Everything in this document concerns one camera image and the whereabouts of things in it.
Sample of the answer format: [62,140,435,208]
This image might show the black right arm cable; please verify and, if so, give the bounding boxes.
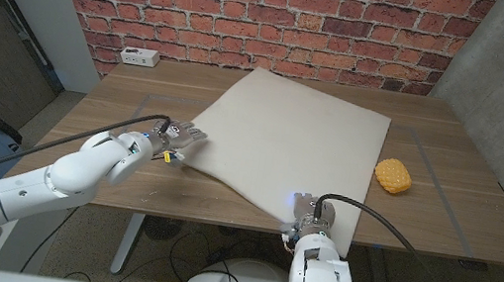
[303,191,504,282]

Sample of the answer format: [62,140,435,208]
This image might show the red brick printed backdrop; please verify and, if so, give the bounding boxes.
[25,0,499,134]

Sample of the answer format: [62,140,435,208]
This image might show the white table leg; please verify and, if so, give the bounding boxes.
[109,209,147,279]

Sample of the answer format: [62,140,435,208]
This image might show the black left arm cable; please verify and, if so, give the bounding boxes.
[0,90,172,221]

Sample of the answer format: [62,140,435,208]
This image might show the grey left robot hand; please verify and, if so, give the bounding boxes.
[148,116,211,162]

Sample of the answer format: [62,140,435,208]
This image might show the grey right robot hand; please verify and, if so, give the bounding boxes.
[280,189,340,244]

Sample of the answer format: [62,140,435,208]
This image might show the yellow textured sponge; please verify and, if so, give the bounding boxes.
[370,154,416,198]

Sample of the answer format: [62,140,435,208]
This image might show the white power strip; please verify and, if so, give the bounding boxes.
[118,45,162,70]

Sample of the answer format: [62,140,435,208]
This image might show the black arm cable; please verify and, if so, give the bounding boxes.
[303,191,504,282]
[0,90,172,221]

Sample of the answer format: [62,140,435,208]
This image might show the black round floor fan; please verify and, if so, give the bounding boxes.
[142,214,185,245]

